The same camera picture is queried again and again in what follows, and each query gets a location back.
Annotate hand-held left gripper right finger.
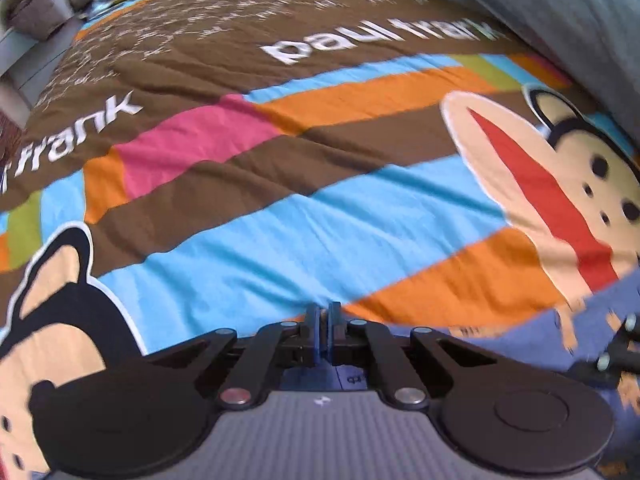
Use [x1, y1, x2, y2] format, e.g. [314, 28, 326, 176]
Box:
[328, 301, 506, 408]

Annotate white nightstand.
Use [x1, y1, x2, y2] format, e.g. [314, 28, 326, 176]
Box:
[0, 14, 83, 128]

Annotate blue car print pants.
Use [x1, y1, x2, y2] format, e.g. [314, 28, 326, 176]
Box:
[280, 272, 640, 480]

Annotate colourful cartoon printed bedspread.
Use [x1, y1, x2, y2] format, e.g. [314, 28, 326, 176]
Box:
[0, 0, 640, 478]

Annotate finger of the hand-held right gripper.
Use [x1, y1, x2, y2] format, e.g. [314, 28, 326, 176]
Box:
[569, 309, 640, 392]

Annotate grey duvet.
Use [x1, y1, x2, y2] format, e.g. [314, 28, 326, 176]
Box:
[345, 0, 640, 153]

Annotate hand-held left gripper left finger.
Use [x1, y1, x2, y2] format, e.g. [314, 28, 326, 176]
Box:
[142, 304, 329, 409]

